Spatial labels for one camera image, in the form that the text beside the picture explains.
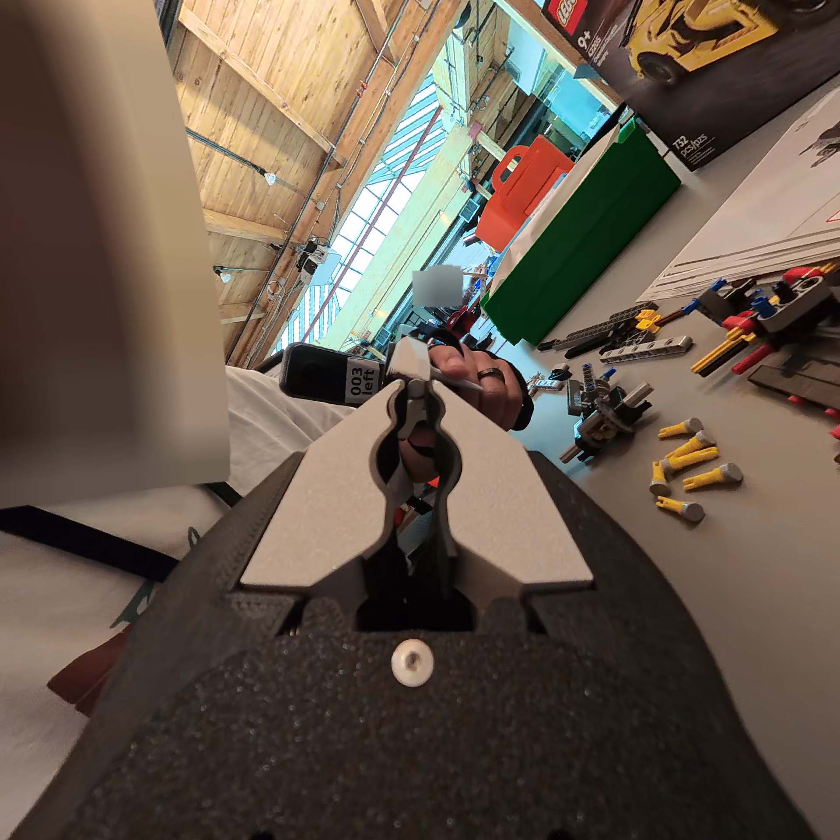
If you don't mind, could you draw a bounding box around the grey toy beam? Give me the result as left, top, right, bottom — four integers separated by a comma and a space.
599, 335, 694, 365

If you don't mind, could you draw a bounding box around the toy car set box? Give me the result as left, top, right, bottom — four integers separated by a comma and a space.
541, 0, 840, 173

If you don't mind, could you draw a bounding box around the small white blue toy piece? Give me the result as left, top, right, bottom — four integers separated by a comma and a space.
525, 363, 572, 399

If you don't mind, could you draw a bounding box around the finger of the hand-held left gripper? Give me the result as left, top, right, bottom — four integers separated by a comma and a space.
387, 338, 435, 383

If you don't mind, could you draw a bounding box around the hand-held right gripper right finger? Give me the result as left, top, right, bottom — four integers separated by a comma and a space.
425, 381, 596, 611

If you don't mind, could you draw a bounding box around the black toy gear assembly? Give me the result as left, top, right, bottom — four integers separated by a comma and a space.
559, 379, 656, 463

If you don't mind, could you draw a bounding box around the black shoulder strap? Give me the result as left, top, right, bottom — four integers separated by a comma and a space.
197, 481, 245, 511
0, 504, 179, 584

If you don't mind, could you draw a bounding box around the partly built toy chassis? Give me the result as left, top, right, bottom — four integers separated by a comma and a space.
682, 262, 840, 421

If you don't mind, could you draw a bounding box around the person's left hand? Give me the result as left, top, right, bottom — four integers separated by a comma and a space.
433, 343, 527, 433

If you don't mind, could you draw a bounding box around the building instruction booklet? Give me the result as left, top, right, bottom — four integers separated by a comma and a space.
646, 88, 840, 299

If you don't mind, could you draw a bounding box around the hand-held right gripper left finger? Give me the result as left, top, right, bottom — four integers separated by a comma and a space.
238, 379, 411, 614

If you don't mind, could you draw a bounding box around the pile of yellow toy pins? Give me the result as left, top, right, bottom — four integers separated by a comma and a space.
648, 416, 744, 524

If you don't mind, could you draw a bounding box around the long black toy beam assembly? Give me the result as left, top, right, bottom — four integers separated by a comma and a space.
537, 301, 686, 352

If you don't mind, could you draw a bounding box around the green plastic bin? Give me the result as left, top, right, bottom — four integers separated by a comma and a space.
479, 121, 682, 347

